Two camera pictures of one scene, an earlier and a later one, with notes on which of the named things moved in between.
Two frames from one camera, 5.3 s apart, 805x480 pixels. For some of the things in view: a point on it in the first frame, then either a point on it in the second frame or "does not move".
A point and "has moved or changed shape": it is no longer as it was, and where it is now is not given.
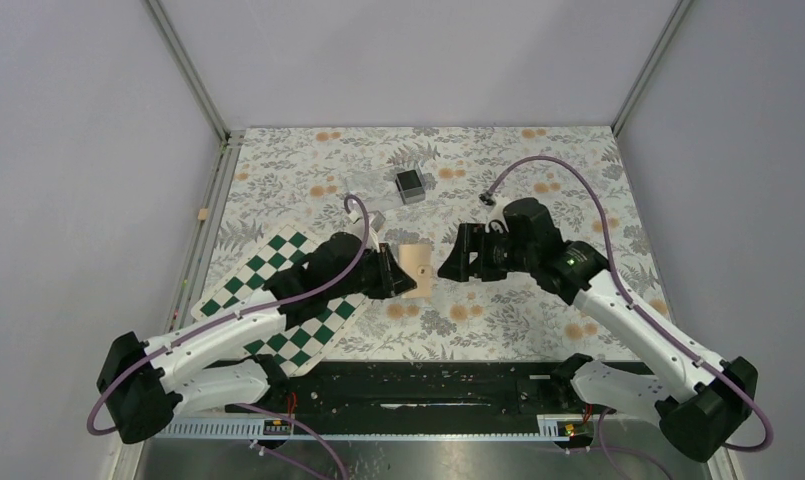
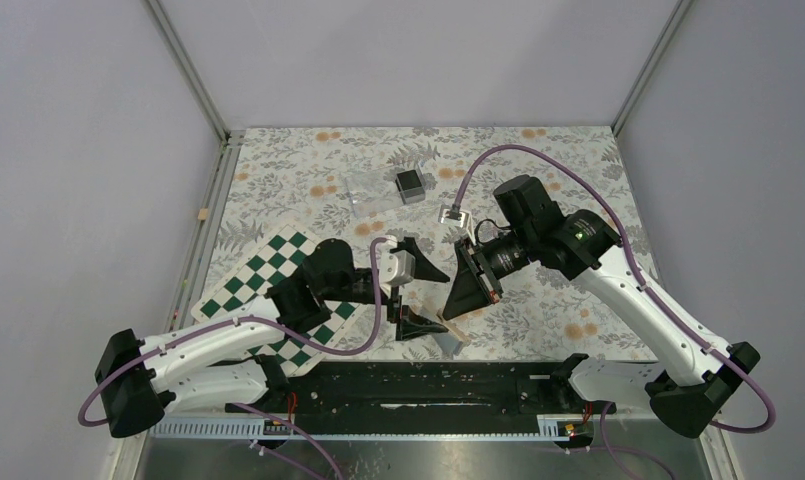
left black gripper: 396,282 to 409,324
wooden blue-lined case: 417,259 has moved or changed shape
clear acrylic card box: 387,187 does not move
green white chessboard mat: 299,346 does not move
